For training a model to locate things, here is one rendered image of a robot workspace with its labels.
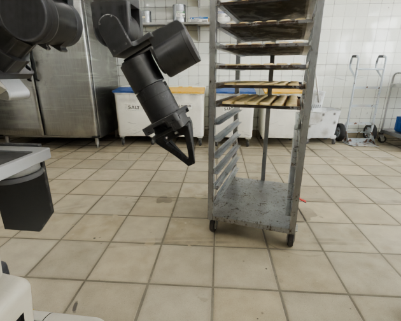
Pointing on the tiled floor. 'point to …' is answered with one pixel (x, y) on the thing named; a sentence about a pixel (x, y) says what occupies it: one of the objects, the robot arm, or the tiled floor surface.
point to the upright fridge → (62, 90)
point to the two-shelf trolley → (393, 128)
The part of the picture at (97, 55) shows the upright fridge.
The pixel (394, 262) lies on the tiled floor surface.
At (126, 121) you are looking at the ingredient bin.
